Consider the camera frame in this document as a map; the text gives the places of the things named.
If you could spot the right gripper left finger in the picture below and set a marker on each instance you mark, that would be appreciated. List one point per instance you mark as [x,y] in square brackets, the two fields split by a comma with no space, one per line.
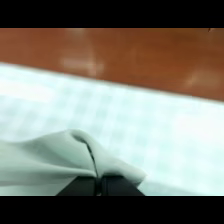
[80,188]

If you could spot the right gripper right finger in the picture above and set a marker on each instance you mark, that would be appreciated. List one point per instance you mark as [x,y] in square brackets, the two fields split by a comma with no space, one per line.
[117,187]

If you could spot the white shirt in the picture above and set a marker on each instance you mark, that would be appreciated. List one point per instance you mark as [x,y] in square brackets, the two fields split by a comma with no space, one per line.
[50,160]

